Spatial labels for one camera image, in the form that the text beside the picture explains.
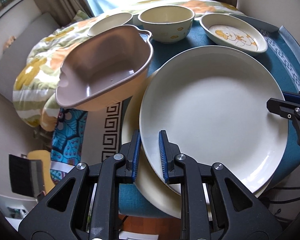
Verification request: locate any peach plastic bowl with handles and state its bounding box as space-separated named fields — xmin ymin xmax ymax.
xmin=55 ymin=25 xmax=154 ymax=112

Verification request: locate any small tan object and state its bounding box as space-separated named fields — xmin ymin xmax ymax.
xmin=4 ymin=35 xmax=17 ymax=48

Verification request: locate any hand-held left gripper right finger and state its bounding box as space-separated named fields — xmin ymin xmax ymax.
xmin=158 ymin=130 xmax=283 ymax=240

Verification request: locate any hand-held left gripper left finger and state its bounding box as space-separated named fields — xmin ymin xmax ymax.
xmin=18 ymin=129 xmax=142 ymax=240

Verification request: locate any large white plate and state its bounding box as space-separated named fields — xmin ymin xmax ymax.
xmin=139 ymin=45 xmax=285 ymax=196

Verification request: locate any green checked pillow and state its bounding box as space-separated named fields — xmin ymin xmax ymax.
xmin=73 ymin=10 xmax=91 ymax=22

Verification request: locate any plain cream bowl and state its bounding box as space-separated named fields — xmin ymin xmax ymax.
xmin=87 ymin=12 xmax=133 ymax=37

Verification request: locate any oval duck print dish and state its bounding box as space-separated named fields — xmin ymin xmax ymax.
xmin=199 ymin=14 xmax=268 ymax=56

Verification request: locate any teal printed tablecloth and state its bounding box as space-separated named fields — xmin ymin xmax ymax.
xmin=50 ymin=14 xmax=300 ymax=220

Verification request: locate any large cream plate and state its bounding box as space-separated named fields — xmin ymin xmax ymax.
xmin=121 ymin=75 xmax=274 ymax=219

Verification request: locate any black cable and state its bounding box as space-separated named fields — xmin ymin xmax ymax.
xmin=262 ymin=195 xmax=300 ymax=220
xmin=271 ymin=184 xmax=300 ymax=192

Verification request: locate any floral striped blanket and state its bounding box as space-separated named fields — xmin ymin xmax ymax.
xmin=12 ymin=0 xmax=240 ymax=132

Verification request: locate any black flat object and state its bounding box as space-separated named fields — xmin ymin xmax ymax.
xmin=9 ymin=154 xmax=45 ymax=197

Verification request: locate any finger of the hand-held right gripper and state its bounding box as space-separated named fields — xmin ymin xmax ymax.
xmin=284 ymin=87 xmax=300 ymax=105
xmin=266 ymin=97 xmax=300 ymax=153

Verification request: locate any white storage shelf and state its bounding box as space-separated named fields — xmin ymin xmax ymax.
xmin=0 ymin=191 xmax=38 ymax=228

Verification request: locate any yellow plastic case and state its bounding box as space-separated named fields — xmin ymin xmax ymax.
xmin=27 ymin=150 xmax=55 ymax=193

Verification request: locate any grey padded headboard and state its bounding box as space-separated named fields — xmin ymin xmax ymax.
xmin=0 ymin=12 xmax=60 ymax=100

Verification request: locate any cream bowl with yellow flowers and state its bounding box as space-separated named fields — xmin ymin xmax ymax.
xmin=137 ymin=7 xmax=195 ymax=44

